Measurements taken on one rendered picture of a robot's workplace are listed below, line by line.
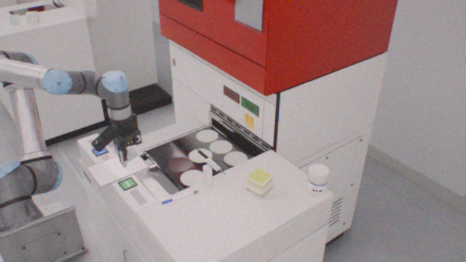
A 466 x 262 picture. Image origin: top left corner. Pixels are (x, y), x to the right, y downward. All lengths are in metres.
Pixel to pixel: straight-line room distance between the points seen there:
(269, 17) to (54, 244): 1.05
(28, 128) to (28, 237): 0.41
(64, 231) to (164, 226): 0.34
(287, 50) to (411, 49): 1.54
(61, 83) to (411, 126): 2.44
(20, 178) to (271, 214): 0.86
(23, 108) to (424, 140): 2.48
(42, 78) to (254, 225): 0.82
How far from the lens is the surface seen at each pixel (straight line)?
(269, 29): 1.55
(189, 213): 1.53
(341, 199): 2.51
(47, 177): 1.71
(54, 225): 1.56
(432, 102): 3.10
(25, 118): 1.75
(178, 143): 1.97
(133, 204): 1.60
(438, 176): 3.28
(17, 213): 1.60
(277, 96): 1.70
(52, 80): 1.41
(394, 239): 2.93
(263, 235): 1.46
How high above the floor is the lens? 2.02
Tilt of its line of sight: 34 degrees down
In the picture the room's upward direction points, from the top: straight up
